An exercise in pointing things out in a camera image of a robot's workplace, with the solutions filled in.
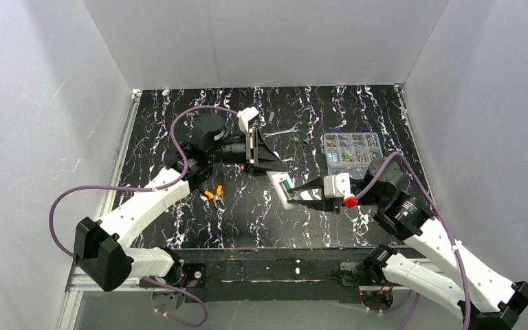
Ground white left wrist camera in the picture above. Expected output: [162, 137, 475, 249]
[236, 107, 259, 133]

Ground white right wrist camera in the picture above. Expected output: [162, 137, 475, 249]
[323, 172, 360, 210]

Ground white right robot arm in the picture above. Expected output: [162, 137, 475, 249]
[277, 153, 528, 329]

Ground white remote control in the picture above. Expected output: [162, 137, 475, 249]
[266, 171, 323, 210]

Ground silver wrench upper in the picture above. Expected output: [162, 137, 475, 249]
[263, 128, 298, 138]

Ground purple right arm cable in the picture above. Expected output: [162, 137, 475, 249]
[355, 151, 472, 330]

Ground orange handled pliers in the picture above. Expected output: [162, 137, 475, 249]
[200, 183, 226, 210]

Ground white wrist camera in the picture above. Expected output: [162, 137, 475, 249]
[236, 107, 259, 133]
[323, 172, 360, 210]

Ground clear plastic screw organizer box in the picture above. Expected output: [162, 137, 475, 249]
[322, 133, 383, 179]

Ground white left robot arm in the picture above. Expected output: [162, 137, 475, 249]
[74, 107, 294, 292]

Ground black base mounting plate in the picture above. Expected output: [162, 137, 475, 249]
[137, 246, 429, 305]

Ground aluminium frame rail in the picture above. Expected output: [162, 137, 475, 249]
[57, 89, 142, 329]

